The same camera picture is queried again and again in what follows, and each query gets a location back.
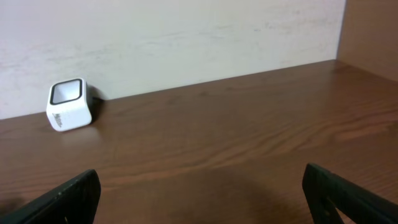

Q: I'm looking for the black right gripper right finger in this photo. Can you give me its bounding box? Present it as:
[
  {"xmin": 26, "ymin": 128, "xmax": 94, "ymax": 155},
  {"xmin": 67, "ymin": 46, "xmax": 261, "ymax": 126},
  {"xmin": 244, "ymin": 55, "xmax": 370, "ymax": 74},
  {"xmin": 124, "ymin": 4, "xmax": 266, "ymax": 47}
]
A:
[{"xmin": 302, "ymin": 164, "xmax": 397, "ymax": 224}]

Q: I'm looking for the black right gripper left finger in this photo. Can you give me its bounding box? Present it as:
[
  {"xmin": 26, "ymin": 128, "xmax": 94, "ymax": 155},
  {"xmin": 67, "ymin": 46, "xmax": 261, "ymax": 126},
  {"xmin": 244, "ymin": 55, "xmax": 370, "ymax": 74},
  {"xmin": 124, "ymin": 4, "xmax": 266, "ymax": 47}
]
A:
[{"xmin": 1, "ymin": 169, "xmax": 101, "ymax": 224}]

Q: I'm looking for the white barcode scanner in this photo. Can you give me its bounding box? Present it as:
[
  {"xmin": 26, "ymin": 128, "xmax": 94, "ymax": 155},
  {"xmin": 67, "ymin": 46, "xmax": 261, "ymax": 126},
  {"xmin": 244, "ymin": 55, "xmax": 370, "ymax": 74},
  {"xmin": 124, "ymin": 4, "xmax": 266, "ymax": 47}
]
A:
[{"xmin": 46, "ymin": 78, "xmax": 93, "ymax": 132}]

